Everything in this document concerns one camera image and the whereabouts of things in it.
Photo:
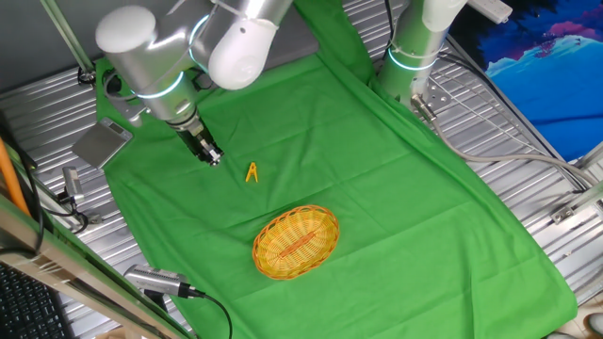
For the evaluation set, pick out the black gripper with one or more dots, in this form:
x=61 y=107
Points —
x=195 y=139

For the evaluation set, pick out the yellow plastic clamp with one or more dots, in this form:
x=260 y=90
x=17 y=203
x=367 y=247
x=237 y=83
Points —
x=252 y=173

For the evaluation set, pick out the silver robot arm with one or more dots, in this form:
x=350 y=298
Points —
x=160 y=61

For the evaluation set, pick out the silver digital kitchen scale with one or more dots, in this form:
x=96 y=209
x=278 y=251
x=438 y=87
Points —
x=101 y=143

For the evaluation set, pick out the yellow wicker basket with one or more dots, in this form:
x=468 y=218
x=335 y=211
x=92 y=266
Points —
x=297 y=242

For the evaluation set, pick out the green cloth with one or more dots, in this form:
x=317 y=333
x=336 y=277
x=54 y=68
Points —
x=377 y=212

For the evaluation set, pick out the wooden desk edge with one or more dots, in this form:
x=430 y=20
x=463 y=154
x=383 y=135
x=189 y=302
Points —
x=70 y=278

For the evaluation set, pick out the orange pole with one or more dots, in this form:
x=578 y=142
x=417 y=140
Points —
x=11 y=179

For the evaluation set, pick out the silver base mounting plate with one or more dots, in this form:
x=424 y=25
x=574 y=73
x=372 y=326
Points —
x=435 y=96

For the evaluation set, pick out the black keyboard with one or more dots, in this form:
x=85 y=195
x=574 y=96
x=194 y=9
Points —
x=28 y=311

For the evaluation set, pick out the white power strip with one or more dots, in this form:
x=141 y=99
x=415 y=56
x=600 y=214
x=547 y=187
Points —
x=492 y=8

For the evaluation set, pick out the grey shoe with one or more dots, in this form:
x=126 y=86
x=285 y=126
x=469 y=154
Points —
x=596 y=325

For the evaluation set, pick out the silver ribbed camera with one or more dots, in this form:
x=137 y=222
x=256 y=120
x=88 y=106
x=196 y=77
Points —
x=155 y=280

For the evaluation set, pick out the green metal frame bar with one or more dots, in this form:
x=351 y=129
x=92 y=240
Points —
x=66 y=35

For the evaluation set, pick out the aluminium profile bracket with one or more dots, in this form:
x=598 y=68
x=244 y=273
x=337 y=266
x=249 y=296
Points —
x=577 y=202

